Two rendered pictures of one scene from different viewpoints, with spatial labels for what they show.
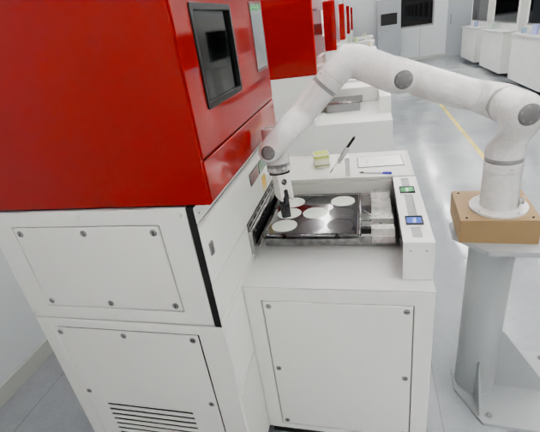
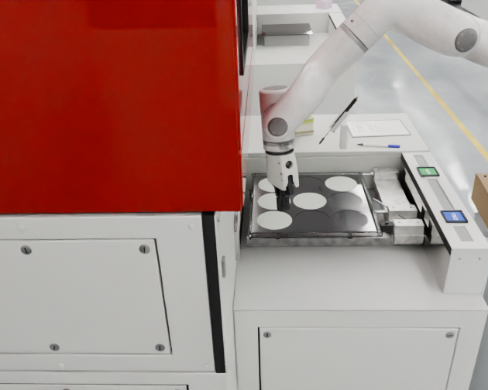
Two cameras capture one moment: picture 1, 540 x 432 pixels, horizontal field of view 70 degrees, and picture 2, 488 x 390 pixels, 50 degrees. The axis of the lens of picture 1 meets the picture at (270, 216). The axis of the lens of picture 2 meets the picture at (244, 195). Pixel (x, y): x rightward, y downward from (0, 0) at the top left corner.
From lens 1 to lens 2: 0.35 m
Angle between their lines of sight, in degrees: 12
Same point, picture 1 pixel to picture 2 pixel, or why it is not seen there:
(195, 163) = (228, 155)
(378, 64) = (433, 17)
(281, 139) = (299, 109)
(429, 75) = (486, 34)
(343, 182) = (337, 157)
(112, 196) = (87, 197)
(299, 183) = not seen: hidden behind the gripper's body
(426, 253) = (478, 261)
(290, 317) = (295, 347)
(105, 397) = not seen: outside the picture
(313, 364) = not seen: outside the picture
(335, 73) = (375, 23)
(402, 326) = (441, 352)
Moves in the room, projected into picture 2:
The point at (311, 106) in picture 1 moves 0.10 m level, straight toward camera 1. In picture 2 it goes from (337, 65) to (348, 77)
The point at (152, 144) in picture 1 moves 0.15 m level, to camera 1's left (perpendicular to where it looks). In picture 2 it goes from (166, 126) to (72, 138)
